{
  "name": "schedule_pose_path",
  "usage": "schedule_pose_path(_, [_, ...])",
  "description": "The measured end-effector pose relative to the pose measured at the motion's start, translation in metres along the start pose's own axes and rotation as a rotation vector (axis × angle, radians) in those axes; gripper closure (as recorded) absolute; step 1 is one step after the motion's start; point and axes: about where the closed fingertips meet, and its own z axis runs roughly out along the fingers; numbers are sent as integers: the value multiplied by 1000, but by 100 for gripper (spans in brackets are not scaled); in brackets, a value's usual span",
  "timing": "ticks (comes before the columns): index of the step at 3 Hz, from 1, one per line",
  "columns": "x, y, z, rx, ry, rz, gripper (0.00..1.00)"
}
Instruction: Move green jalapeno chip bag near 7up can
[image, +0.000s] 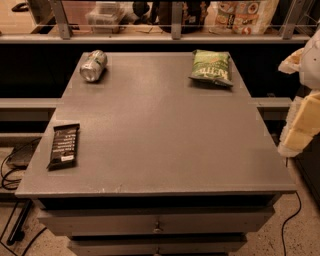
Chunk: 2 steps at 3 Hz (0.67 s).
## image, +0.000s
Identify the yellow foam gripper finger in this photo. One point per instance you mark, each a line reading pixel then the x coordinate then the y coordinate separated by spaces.
pixel 302 124
pixel 292 63

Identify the green jalapeno chip bag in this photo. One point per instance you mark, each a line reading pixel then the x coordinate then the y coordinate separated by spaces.
pixel 211 67

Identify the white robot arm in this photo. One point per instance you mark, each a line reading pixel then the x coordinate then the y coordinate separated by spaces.
pixel 309 74

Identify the colourful snack bag on shelf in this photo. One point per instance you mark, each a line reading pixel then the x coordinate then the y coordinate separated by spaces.
pixel 251 17

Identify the dark bag on shelf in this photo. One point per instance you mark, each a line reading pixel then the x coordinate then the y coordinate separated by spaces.
pixel 193 15

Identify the silver 7up can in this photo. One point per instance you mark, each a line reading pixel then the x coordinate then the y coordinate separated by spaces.
pixel 93 66

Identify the grey drawer cabinet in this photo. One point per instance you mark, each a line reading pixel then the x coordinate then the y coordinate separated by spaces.
pixel 154 146

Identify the round drawer knob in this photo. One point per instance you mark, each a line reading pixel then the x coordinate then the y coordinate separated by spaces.
pixel 157 229

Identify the clear plastic container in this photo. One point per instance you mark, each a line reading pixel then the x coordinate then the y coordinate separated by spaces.
pixel 105 18

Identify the black snack bar wrapper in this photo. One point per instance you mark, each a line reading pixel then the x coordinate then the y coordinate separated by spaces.
pixel 64 147

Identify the black power adapter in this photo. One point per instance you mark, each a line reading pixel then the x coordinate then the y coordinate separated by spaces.
pixel 20 158

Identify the grey metal shelf rail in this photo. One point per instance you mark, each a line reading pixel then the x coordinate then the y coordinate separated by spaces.
pixel 63 21

